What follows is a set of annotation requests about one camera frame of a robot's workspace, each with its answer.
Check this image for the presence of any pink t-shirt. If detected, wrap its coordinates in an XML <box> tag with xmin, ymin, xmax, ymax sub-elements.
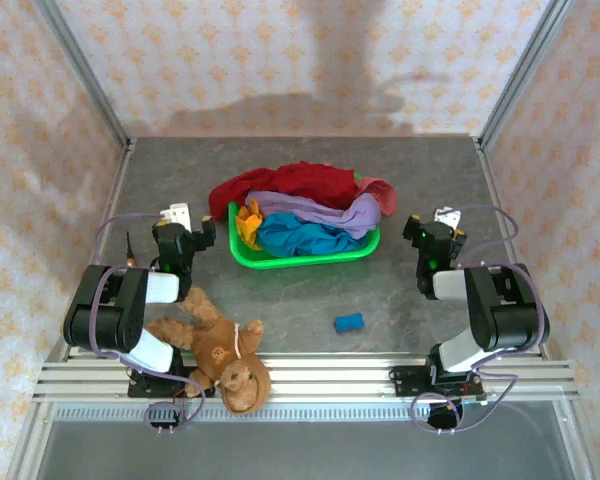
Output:
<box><xmin>352</xmin><ymin>175</ymin><xmax>399</xmax><ymax>216</ymax></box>

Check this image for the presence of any red t-shirt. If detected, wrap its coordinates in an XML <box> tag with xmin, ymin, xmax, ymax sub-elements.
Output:
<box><xmin>208</xmin><ymin>160</ymin><xmax>359</xmax><ymax>220</ymax></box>

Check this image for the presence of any purple t-shirt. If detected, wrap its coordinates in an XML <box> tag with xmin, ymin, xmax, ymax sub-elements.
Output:
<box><xmin>244</xmin><ymin>189</ymin><xmax>382</xmax><ymax>241</ymax></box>

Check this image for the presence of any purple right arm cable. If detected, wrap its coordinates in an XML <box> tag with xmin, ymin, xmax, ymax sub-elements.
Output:
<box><xmin>410</xmin><ymin>204</ymin><xmax>552</xmax><ymax>435</ymax></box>

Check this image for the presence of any brown teddy bear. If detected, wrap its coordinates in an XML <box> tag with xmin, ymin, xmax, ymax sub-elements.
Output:
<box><xmin>146</xmin><ymin>286</ymin><xmax>272</xmax><ymax>414</ymax></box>

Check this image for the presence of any black connector box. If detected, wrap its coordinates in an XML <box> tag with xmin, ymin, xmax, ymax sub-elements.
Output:
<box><xmin>426</xmin><ymin>401</ymin><xmax>465</xmax><ymax>435</ymax></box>
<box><xmin>148</xmin><ymin>405</ymin><xmax>182</xmax><ymax>435</ymax></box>

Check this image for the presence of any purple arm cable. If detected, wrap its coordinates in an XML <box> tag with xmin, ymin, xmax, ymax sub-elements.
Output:
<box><xmin>88</xmin><ymin>212</ymin><xmax>205</xmax><ymax>432</ymax></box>
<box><xmin>410</xmin><ymin>204</ymin><xmax>552</xmax><ymax>435</ymax></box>

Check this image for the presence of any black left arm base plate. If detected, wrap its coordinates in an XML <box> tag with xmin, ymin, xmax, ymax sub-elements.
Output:
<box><xmin>128</xmin><ymin>364</ymin><xmax>216</xmax><ymax>400</ymax></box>

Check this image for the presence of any green plastic basket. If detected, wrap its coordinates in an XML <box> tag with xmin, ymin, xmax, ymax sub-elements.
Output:
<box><xmin>228</xmin><ymin>172</ymin><xmax>382</xmax><ymax>270</ymax></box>

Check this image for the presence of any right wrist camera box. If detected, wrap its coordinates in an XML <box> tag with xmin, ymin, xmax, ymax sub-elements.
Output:
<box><xmin>433</xmin><ymin>206</ymin><xmax>463</xmax><ymax>230</ymax></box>

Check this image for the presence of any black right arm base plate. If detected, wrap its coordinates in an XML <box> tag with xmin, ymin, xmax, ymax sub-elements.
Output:
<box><xmin>389</xmin><ymin>364</ymin><xmax>487</xmax><ymax>400</ymax></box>

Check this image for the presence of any orange t-shirt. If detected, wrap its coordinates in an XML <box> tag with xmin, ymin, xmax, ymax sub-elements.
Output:
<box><xmin>235</xmin><ymin>199</ymin><xmax>265</xmax><ymax>251</ymax></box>

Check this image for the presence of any aluminium mounting rail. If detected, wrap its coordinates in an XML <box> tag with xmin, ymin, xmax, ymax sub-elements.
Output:
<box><xmin>32</xmin><ymin>352</ymin><xmax>579</xmax><ymax>404</ymax></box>

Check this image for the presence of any aluminium frame post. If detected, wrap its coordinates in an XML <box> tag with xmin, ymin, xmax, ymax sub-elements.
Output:
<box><xmin>479</xmin><ymin>0</ymin><xmax>576</xmax><ymax>147</ymax></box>
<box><xmin>34</xmin><ymin>0</ymin><xmax>134</xmax><ymax>147</ymax></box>

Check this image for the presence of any blue t-shirt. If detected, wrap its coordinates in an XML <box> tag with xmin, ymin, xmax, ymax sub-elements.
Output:
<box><xmin>257</xmin><ymin>212</ymin><xmax>369</xmax><ymax>257</ymax></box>

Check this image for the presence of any screwdriver with orange handle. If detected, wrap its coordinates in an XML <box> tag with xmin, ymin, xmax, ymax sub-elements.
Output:
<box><xmin>124</xmin><ymin>230</ymin><xmax>139</xmax><ymax>269</ymax></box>

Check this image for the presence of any aluminium table side rail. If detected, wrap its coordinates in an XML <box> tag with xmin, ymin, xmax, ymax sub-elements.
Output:
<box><xmin>44</xmin><ymin>139</ymin><xmax>137</xmax><ymax>362</ymax></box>
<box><xmin>472</xmin><ymin>137</ymin><xmax>551</xmax><ymax>360</ymax></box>

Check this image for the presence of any slotted grey cable duct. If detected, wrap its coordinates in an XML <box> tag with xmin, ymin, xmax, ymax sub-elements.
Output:
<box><xmin>49</xmin><ymin>404</ymin><xmax>561</xmax><ymax>423</ymax></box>

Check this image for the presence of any small blue block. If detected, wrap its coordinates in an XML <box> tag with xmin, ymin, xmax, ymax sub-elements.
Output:
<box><xmin>333</xmin><ymin>312</ymin><xmax>365</xmax><ymax>333</ymax></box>

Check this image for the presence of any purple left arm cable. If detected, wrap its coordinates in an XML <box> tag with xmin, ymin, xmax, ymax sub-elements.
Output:
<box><xmin>88</xmin><ymin>212</ymin><xmax>205</xmax><ymax>432</ymax></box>

